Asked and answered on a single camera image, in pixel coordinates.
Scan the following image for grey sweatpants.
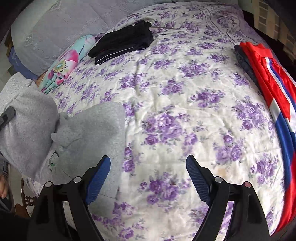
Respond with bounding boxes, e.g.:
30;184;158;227
1;87;125;217

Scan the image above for person's left hand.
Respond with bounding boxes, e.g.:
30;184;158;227
0;174;9;198

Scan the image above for brown wooden chair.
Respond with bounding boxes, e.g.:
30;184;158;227
15;179;37;218

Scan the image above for floral pink teal folded blanket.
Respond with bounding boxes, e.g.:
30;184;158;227
39;35;96;94

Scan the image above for grey lace headboard cover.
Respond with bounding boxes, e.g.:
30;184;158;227
10;0;163;77

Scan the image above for navy white-striped folded pants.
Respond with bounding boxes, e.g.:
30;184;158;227
94;44;149;65

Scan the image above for red blue white garment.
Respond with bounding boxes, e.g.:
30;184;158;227
239;42;295;232

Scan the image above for purple floral white bedspread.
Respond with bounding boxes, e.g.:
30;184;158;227
51;2;285;240

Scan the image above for black folded pants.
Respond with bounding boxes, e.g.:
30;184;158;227
88;20;153;58

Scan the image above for dark denim jeans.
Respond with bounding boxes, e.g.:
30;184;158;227
234;45;261;90

